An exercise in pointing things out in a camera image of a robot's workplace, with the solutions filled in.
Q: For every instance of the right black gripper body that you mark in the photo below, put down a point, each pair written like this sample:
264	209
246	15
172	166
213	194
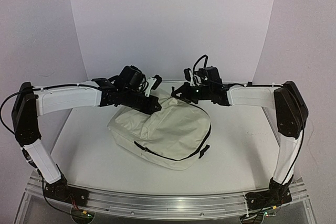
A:
182	89

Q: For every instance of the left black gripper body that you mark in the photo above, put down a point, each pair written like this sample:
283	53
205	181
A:
130	100

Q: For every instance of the cream canvas backpack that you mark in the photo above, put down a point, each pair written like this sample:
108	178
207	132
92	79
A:
175	137

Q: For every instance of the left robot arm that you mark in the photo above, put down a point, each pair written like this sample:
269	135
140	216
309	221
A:
33	105

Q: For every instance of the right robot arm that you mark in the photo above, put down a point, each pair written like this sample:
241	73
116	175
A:
291	118

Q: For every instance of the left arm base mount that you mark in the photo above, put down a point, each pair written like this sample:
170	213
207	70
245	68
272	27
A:
62	192

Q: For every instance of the aluminium front rail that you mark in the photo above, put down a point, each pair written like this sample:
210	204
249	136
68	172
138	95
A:
192	207

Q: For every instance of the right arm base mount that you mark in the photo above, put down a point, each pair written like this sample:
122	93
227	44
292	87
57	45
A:
276	195

